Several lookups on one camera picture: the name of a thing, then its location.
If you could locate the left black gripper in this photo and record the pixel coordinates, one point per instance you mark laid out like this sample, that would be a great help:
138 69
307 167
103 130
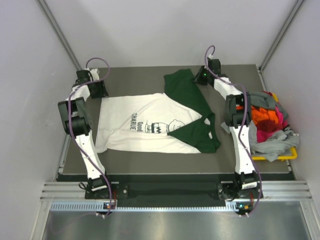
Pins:
102 92

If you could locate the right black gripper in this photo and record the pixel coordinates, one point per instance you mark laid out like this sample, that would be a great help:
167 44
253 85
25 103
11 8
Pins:
197 79

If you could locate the white and green t shirt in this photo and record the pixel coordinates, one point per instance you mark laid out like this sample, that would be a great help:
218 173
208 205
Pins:
177 121

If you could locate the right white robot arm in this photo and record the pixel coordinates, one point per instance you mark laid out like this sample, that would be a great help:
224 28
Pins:
237 117

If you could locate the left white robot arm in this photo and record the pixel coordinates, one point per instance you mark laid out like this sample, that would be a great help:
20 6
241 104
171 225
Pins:
77 124

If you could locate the grey t shirt top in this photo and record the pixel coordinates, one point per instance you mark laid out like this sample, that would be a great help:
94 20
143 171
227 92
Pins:
266 101

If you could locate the orange t shirt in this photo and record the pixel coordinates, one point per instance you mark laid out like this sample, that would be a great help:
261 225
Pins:
261 114

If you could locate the dark red t shirt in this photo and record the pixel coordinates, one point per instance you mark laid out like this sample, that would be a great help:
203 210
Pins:
269 126

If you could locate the pink t shirt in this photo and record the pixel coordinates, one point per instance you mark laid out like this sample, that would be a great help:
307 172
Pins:
263 136

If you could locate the light grey t shirt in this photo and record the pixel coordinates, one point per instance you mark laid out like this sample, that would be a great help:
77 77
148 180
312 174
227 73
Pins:
275 146

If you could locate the yellow plastic basket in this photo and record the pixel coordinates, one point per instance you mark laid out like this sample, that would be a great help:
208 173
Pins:
292 153

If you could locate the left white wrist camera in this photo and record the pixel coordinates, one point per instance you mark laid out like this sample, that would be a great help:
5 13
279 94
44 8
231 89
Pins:
93 74

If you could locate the slotted grey cable duct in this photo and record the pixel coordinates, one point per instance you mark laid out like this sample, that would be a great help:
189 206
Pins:
102 206

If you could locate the aluminium frame rail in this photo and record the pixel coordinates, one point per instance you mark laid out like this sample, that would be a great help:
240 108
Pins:
276 191

